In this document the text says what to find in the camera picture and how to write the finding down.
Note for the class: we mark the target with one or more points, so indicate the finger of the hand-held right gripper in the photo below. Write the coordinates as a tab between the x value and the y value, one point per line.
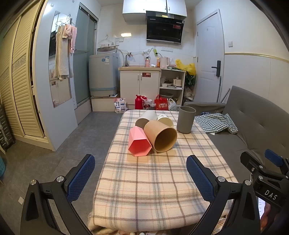
251	162
273	157

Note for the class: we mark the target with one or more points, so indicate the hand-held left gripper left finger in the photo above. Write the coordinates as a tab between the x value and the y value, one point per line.
81	178

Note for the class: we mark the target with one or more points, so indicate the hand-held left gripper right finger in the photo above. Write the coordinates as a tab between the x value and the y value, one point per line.
199	178

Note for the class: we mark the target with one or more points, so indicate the grey cup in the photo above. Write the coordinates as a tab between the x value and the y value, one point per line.
185	123

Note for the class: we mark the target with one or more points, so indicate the large brown paper cup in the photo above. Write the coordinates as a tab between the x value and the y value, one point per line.
153	133

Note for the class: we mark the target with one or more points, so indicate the small beige cup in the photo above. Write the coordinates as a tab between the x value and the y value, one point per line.
166	122

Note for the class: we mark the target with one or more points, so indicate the pink hexagonal cup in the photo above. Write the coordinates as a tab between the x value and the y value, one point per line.
137	140

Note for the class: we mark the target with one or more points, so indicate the white cup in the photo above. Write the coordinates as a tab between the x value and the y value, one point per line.
149	115

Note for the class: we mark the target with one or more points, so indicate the plaid tablecloth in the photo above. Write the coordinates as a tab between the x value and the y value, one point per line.
146	180

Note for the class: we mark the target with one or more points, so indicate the grey sofa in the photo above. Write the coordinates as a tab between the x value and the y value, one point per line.
248	108

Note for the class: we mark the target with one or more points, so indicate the green checked cloth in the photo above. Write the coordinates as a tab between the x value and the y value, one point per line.
212	123

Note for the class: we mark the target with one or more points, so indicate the white washing machine plinth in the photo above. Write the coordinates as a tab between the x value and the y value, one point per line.
102	104

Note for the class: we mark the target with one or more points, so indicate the white plastic bag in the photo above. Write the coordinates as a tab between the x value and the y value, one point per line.
172	105

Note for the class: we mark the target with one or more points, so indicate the teal basket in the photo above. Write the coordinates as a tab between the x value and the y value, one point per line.
1	165

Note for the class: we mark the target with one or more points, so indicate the tissue pack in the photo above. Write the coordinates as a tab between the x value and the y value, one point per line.
119	105

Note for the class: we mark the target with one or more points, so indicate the red gift bag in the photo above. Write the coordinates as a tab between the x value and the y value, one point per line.
161	104

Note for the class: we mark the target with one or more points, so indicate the black plastic crate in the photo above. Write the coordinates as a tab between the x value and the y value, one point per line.
5	133

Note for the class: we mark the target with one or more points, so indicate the cartoon print bag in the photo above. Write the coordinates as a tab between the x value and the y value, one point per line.
148	104

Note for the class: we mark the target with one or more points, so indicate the red thermos flask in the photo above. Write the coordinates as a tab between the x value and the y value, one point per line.
138	103

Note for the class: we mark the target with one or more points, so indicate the white open shelf unit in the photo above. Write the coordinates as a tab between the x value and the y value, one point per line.
182	85

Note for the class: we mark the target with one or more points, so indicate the potted plant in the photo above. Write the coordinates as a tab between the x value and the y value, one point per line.
189	82

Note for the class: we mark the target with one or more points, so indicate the white sink cabinet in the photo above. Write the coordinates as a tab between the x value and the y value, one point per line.
131	85

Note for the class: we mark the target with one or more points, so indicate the louvred wardrobe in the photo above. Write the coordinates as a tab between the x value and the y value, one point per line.
22	90

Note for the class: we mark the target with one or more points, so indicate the grey washing machine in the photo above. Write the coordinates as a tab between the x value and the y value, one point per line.
102	74

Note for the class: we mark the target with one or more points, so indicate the frosted glass shower door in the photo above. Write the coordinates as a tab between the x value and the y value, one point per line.
82	67

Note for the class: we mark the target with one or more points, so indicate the yellow plastic bag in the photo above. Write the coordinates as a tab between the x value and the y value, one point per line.
189	67

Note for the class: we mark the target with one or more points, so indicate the white door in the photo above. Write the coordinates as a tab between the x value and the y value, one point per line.
206	56

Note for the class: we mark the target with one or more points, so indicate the white electric kettle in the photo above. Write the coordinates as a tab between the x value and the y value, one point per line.
163	62

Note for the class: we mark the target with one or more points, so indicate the orange bottle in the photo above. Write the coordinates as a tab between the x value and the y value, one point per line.
158	62

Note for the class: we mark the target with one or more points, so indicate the beige towel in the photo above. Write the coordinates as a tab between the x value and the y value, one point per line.
62	56

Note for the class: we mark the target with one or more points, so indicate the pink bottle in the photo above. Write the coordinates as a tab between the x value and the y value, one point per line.
147	62

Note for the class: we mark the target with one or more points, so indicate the metal faucet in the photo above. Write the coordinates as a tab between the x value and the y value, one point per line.
127	59

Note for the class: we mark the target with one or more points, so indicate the white basin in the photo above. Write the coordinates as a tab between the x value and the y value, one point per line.
107	49

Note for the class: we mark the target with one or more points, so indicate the pink towel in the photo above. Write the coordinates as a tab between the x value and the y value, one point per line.
73	38

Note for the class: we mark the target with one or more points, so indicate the black range hood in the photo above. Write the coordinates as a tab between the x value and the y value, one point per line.
163	29

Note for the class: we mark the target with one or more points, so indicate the wall mirror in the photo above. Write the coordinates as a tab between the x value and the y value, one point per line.
64	90

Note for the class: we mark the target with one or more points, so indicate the white wall cabinet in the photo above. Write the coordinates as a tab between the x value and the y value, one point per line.
144	6

